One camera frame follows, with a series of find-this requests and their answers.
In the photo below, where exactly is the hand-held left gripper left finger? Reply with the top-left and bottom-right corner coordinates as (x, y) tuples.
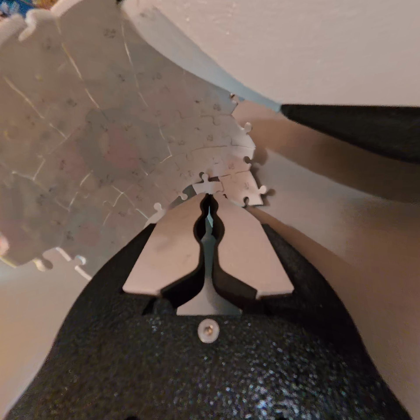
(122, 194), (209, 307)

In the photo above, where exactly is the partly built puzzle ball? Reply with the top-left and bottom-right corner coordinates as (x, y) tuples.
(0, 7), (268, 281)

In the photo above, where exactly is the blue puzzle box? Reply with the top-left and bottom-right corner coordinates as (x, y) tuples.
(0, 0), (61, 18)

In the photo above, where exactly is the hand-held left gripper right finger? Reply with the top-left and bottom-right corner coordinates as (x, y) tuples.
(212, 194), (294, 309)

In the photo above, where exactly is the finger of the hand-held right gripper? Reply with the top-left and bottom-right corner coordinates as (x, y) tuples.
(121, 0), (420, 112)

